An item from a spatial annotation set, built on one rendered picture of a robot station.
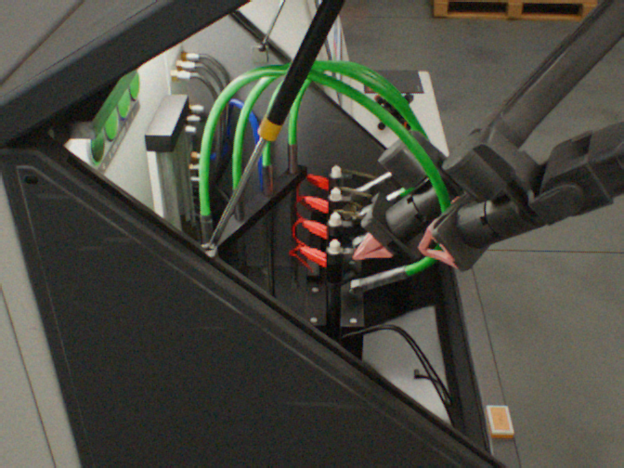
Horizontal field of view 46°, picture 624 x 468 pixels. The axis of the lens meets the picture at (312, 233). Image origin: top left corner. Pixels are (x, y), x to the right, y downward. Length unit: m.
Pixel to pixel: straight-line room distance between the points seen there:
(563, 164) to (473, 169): 0.09
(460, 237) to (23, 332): 0.52
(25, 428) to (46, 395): 0.07
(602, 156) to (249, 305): 0.39
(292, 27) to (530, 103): 0.49
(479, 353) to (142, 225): 0.66
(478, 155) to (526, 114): 0.27
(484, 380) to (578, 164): 0.48
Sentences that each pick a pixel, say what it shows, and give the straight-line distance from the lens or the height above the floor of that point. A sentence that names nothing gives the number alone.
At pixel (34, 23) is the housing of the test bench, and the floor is 1.50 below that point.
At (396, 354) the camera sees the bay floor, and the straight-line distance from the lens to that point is 1.37.
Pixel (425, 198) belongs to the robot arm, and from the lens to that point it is 1.05.
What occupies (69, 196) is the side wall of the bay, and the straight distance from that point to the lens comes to 0.74.
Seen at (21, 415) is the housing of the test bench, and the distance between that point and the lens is 0.97.
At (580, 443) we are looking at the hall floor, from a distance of 2.44.
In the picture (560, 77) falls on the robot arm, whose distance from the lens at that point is 1.10.
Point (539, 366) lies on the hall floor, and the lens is 2.63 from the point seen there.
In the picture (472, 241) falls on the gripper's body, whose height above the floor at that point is 1.26.
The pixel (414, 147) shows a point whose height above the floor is 1.35.
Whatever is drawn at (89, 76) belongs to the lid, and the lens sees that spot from 0.65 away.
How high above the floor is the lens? 1.77
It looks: 34 degrees down
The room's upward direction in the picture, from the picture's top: straight up
